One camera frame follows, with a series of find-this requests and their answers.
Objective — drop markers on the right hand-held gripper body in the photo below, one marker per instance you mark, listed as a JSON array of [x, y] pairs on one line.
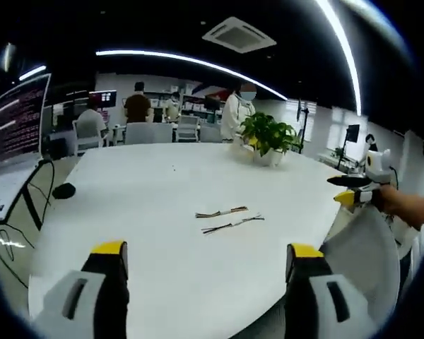
[[378, 166]]

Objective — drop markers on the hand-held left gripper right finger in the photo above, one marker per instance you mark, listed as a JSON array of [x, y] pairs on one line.
[[314, 303]]

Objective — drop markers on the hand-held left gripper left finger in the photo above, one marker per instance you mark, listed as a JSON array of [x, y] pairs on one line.
[[99, 303]]

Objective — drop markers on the person's right hand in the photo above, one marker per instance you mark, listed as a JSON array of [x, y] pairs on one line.
[[387, 199]]

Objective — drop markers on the black monitor on stand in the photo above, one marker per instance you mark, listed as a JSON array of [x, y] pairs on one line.
[[353, 132]]

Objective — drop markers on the white office chair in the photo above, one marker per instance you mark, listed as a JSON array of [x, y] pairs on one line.
[[210, 135], [86, 136], [364, 261], [188, 128], [148, 133]]

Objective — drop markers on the black tripod with screen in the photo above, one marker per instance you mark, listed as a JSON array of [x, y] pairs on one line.
[[304, 116]]

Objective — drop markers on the green potted plant white pot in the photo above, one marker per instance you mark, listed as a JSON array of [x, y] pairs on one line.
[[266, 136]]

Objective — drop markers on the black rounded object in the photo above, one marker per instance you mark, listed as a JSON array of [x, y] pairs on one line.
[[64, 191]]

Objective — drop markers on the black laptop stand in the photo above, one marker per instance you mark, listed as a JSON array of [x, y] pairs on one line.
[[33, 197]]

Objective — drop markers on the wide ceiling light strip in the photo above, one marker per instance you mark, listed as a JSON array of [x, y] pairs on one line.
[[342, 46]]

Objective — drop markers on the black desk monitor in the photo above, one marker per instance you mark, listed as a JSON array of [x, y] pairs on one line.
[[212, 102]]

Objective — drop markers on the black computer tower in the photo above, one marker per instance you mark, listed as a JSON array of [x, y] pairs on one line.
[[58, 148]]

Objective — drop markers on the shelf with white boxes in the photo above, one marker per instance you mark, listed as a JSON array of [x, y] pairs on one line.
[[191, 100]]

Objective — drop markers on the white ceiling air conditioner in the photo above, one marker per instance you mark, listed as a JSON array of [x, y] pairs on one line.
[[238, 34]]

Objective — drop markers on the open white laptop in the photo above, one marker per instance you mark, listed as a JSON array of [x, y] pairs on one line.
[[14, 127]]

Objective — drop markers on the long ceiling light strip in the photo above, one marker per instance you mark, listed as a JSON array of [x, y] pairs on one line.
[[183, 60]]

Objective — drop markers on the short ceiling light strip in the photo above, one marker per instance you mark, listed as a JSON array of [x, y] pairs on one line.
[[32, 72]]

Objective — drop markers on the red lit wall screen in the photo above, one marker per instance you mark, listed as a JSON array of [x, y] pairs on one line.
[[102, 100]]

